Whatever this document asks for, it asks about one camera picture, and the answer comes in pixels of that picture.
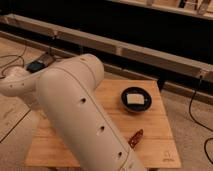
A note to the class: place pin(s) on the red snack wrapper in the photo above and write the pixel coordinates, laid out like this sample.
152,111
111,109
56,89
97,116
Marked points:
135,139

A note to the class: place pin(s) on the black bowl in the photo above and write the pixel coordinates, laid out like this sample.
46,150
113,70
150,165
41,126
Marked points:
136,108

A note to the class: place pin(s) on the white sponge block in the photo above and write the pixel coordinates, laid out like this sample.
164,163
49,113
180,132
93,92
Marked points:
135,99

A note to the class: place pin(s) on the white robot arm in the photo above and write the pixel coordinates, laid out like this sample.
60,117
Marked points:
65,92

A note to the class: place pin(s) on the black power adapter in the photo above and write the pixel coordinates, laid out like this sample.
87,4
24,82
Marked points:
35,66

